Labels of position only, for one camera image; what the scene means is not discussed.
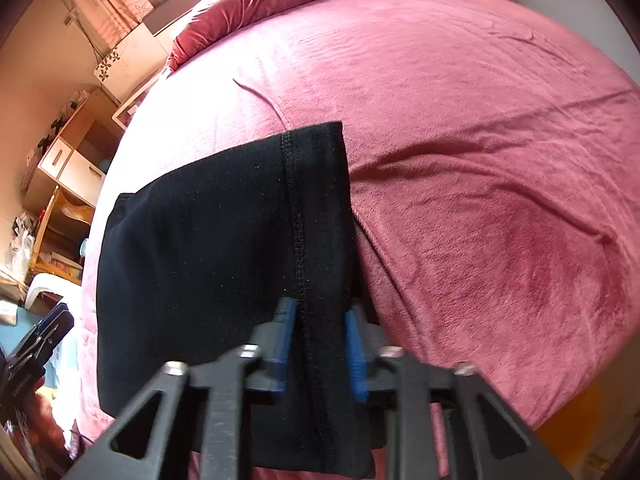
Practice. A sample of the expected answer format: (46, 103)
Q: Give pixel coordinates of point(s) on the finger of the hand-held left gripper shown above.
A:
(52, 316)
(45, 342)

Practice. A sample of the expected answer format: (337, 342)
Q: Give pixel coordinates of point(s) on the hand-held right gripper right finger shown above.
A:
(355, 360)

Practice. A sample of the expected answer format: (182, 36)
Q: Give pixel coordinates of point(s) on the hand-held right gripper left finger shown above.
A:
(284, 340)

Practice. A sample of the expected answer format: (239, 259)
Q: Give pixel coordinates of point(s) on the black pants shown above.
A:
(200, 260)

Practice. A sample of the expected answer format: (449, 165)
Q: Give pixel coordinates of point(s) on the white plastic stool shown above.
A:
(50, 287)

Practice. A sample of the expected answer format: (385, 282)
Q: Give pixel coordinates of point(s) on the pile of plastic bags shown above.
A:
(21, 245)

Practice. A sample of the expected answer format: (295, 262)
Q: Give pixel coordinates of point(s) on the wooden chair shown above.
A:
(60, 220)

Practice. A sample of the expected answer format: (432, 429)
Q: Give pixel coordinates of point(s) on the wooden desk with white drawer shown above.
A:
(65, 160)

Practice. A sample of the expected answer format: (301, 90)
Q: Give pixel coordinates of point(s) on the pink fleece bed blanket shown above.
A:
(450, 135)

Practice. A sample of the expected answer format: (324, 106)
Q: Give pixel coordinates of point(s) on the white flower-print cabinet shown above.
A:
(125, 55)

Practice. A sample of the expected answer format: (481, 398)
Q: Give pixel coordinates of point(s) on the patterned pink curtain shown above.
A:
(110, 5)

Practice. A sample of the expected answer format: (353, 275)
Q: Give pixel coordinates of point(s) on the dark brown headboard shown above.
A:
(170, 17)

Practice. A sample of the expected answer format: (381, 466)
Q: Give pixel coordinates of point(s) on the white bed frame panel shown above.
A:
(132, 105)

